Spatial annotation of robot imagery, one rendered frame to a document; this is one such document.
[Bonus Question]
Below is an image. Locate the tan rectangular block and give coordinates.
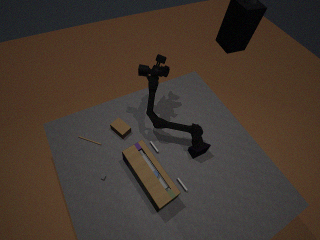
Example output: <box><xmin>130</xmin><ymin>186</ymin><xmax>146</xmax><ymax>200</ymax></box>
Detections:
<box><xmin>110</xmin><ymin>117</ymin><xmax>131</xmax><ymax>139</ymax></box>

